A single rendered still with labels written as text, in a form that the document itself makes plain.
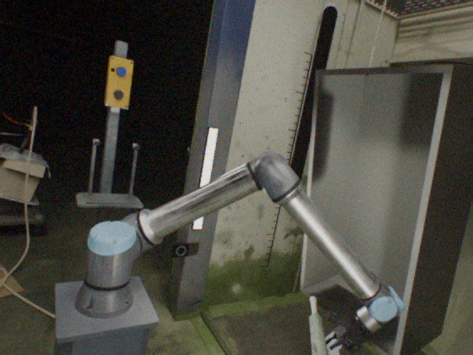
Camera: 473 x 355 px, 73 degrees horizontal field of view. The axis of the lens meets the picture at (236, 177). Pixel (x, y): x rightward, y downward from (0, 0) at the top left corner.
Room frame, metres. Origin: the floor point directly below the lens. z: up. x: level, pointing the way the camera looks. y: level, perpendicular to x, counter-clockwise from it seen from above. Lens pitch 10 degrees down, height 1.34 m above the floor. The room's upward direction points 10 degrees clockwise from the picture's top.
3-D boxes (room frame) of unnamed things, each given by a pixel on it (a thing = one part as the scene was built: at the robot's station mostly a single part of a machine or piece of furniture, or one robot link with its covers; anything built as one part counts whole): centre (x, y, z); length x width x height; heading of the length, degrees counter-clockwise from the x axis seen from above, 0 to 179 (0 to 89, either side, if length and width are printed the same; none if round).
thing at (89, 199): (1.69, 0.66, 0.95); 0.26 x 0.15 x 0.32; 121
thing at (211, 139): (1.88, 0.18, 0.96); 0.06 x 0.02 x 0.63; 121
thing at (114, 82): (1.78, 0.72, 1.42); 0.12 x 0.06 x 0.26; 121
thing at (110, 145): (1.83, 0.75, 0.82); 0.06 x 0.06 x 1.64; 31
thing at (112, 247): (1.03, 0.37, 0.83); 0.17 x 0.15 x 0.18; 177
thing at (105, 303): (1.02, 0.37, 0.69); 0.19 x 0.19 x 0.10
